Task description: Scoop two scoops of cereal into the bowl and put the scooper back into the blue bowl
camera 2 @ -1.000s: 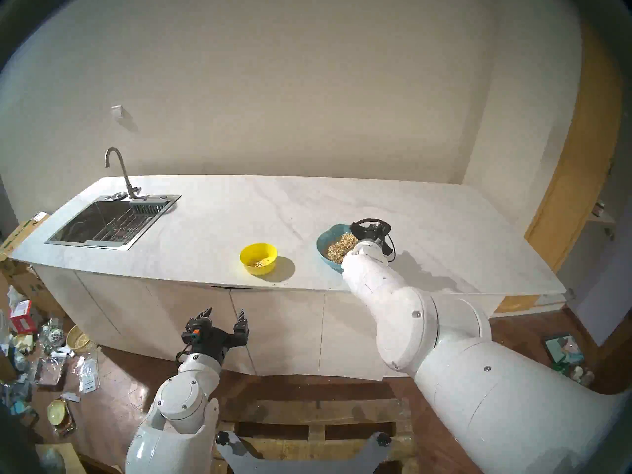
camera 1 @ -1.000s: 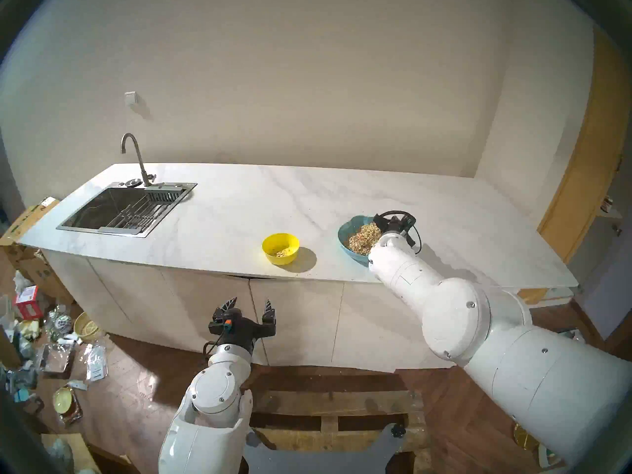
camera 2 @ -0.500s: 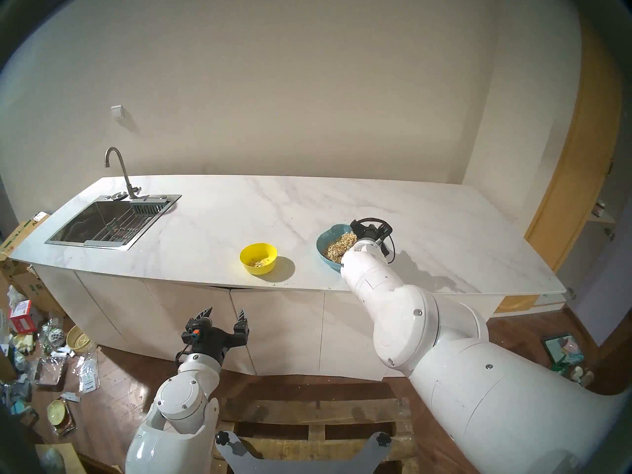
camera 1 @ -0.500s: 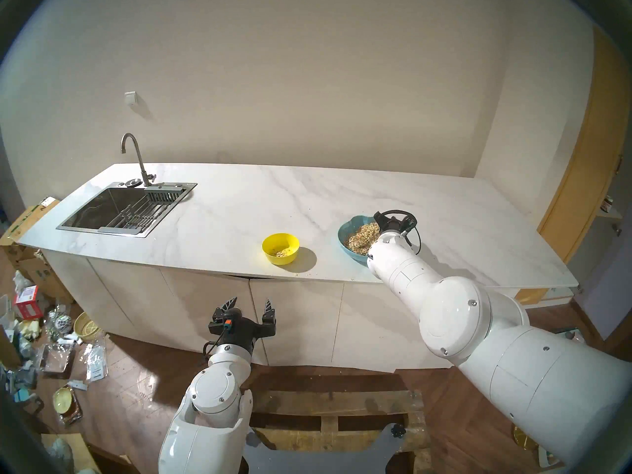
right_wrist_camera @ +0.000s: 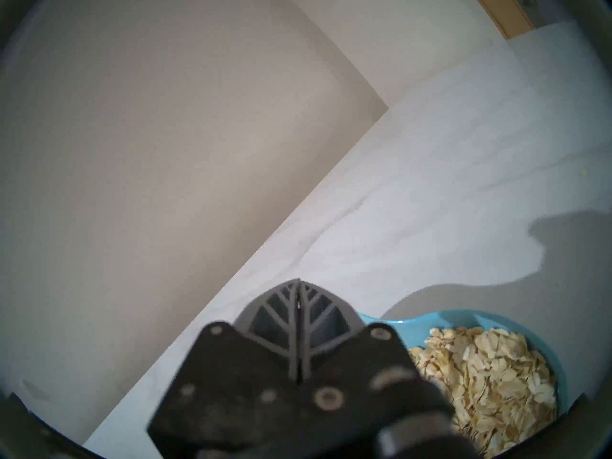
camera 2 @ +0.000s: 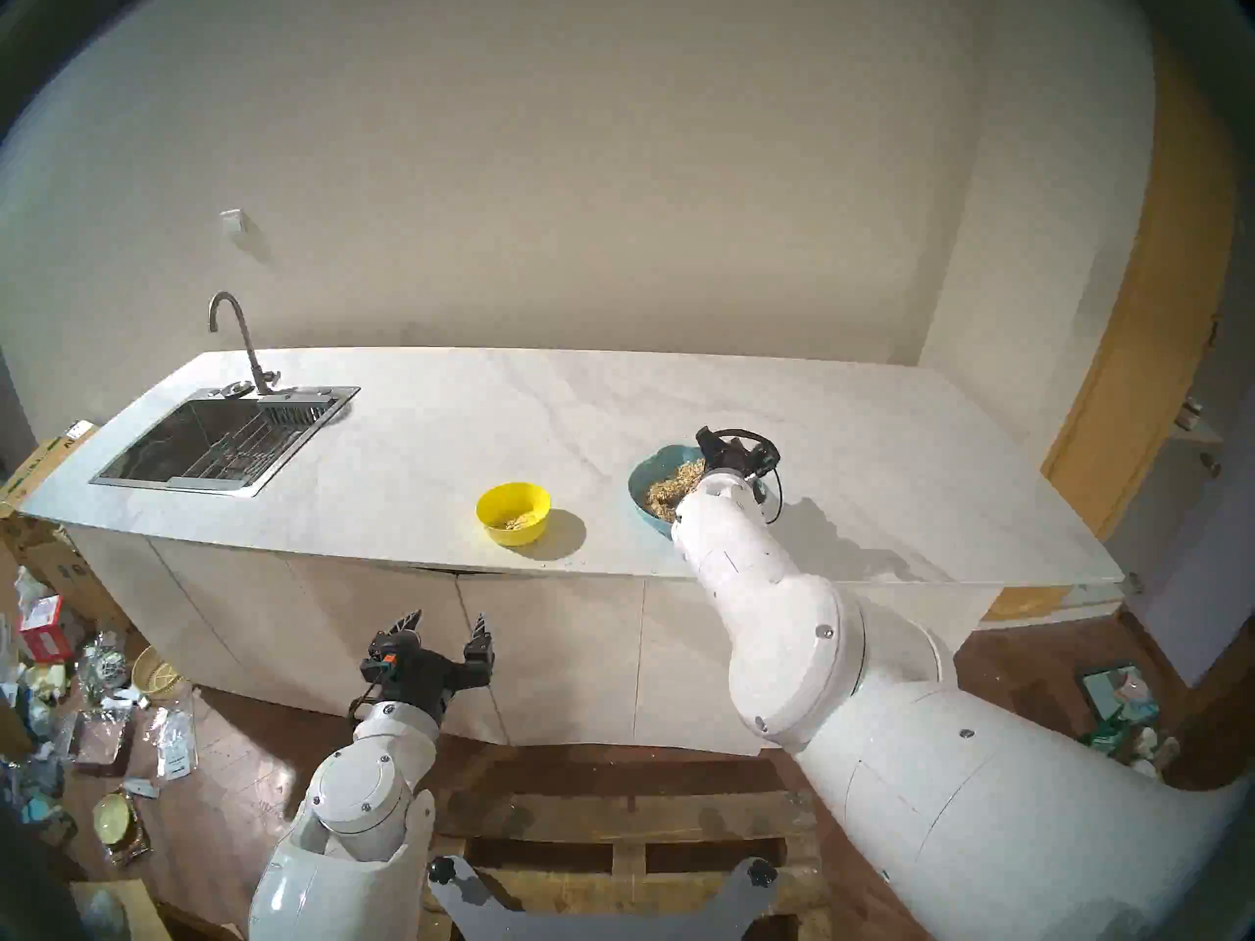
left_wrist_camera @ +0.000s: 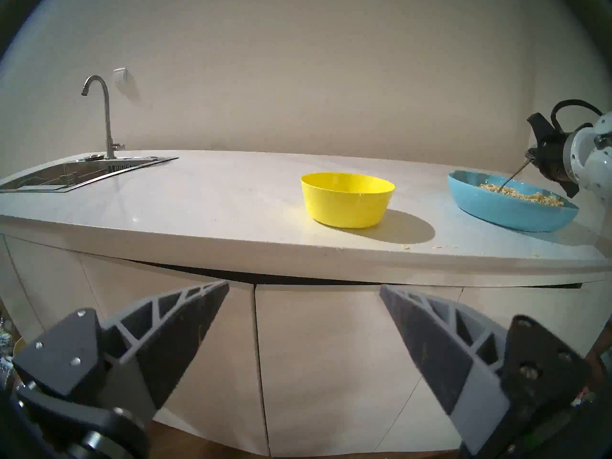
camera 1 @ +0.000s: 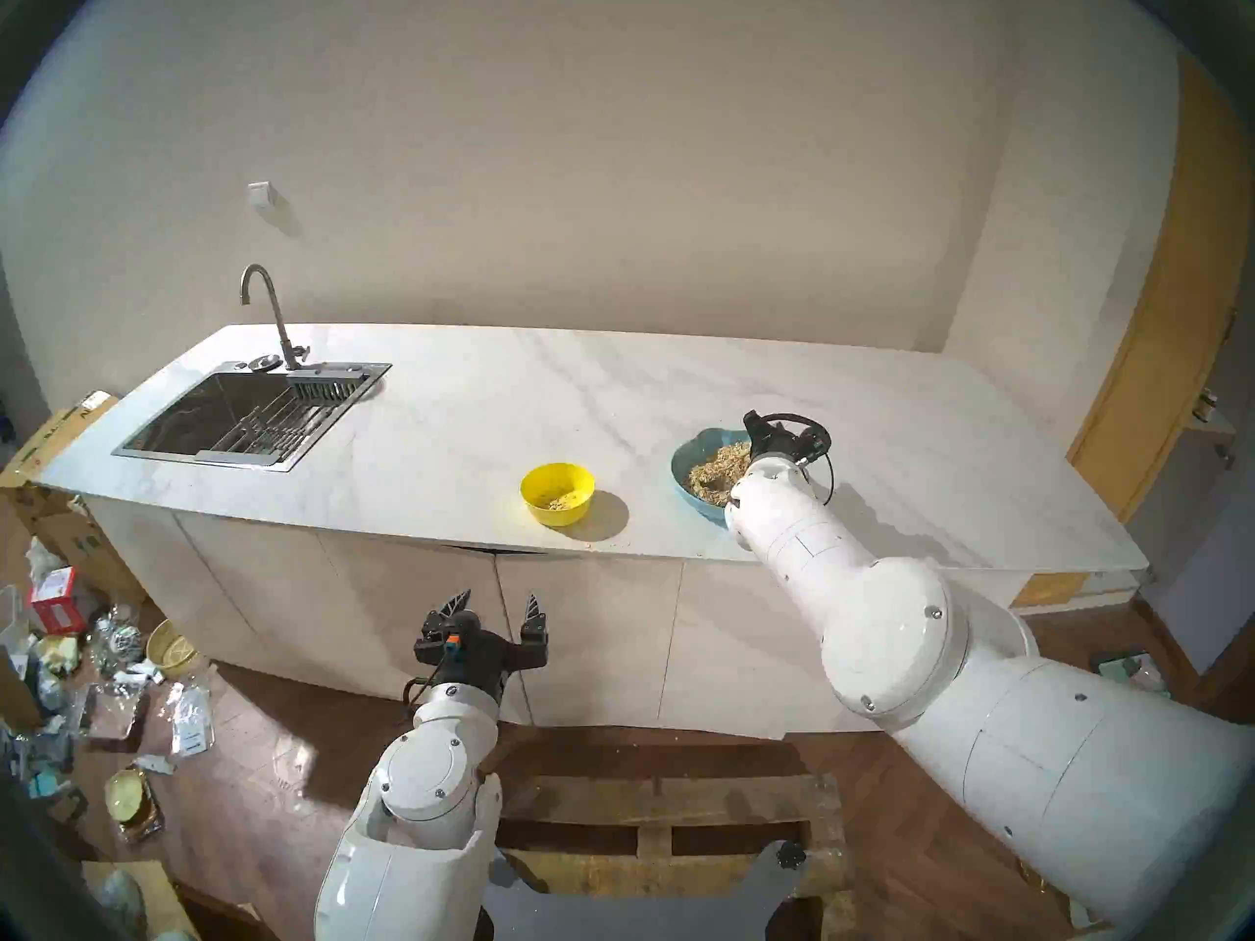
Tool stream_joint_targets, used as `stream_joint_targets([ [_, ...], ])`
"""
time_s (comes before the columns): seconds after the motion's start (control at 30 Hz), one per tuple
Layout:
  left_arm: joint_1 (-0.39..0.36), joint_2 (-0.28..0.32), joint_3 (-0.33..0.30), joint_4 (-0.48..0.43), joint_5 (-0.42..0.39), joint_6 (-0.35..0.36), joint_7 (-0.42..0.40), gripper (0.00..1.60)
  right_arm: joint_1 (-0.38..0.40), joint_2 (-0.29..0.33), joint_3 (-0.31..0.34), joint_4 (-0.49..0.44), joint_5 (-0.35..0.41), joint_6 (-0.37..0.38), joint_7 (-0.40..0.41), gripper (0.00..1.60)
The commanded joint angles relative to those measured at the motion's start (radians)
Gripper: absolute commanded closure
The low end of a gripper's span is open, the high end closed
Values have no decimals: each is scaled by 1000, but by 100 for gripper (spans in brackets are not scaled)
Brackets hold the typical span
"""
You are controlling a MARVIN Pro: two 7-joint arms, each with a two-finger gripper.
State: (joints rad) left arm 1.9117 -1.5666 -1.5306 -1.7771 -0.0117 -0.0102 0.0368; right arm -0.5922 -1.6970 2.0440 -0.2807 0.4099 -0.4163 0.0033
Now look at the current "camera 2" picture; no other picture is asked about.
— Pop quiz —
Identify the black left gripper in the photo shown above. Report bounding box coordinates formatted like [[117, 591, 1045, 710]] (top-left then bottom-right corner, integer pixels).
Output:
[[359, 611, 495, 728]]

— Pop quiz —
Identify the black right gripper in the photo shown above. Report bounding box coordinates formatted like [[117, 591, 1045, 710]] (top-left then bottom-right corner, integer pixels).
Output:
[[694, 425, 781, 476]]

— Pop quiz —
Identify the large cereal heap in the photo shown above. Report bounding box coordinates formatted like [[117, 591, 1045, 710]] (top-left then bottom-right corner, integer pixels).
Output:
[[644, 459, 707, 523]]

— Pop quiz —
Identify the blue scalloped bowl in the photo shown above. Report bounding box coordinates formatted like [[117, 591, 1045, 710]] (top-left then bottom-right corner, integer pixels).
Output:
[[627, 445, 709, 539]]

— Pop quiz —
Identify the small yellow plastic bowl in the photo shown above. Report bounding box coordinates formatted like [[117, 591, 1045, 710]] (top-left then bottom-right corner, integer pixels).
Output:
[[477, 481, 552, 546]]

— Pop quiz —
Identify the blue patterned ceramic bowl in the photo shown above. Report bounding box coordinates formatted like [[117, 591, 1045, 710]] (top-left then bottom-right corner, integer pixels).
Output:
[[81, 640, 133, 700]]

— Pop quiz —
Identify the white counter cabinet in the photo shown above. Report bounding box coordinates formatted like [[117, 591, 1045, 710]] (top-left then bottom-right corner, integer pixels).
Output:
[[61, 522, 999, 759]]

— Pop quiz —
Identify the wooden pallet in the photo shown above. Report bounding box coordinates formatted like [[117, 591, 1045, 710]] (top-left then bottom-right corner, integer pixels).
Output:
[[422, 787, 829, 935]]

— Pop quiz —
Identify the metal sink drain rack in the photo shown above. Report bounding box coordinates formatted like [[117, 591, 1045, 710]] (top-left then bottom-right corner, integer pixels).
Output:
[[172, 403, 329, 486]]

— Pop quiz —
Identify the pale woven basket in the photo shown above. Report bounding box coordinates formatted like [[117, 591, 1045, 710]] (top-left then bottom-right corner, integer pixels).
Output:
[[131, 645, 189, 705]]

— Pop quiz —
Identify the clear bag with white label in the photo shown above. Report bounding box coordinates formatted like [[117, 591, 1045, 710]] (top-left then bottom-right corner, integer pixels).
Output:
[[147, 704, 199, 781]]

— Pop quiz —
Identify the stainless steel sink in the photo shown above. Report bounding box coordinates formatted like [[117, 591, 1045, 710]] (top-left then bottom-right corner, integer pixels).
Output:
[[89, 385, 361, 499]]

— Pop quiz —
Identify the curved metal faucet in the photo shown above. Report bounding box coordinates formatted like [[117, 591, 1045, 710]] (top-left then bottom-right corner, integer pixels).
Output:
[[207, 292, 295, 398]]

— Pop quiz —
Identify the flat clear plastic bag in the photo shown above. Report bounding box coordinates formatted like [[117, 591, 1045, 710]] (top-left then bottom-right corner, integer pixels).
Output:
[[61, 706, 133, 766]]

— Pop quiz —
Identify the small red box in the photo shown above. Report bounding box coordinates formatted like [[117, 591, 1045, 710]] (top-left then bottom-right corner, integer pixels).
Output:
[[18, 596, 75, 664]]

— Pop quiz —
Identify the brown cardboard box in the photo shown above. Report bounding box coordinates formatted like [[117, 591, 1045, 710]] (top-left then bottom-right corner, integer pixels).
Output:
[[0, 420, 128, 626]]

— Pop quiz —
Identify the teal framed tablet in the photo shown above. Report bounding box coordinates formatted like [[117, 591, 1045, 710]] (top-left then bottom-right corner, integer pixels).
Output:
[[1076, 663, 1158, 724]]

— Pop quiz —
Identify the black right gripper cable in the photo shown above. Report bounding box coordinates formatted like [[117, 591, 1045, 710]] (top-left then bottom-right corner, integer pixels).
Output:
[[720, 426, 786, 524]]

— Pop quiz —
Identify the yellow wooden door frame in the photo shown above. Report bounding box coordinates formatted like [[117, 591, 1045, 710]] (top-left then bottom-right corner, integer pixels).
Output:
[[1042, 47, 1238, 543]]

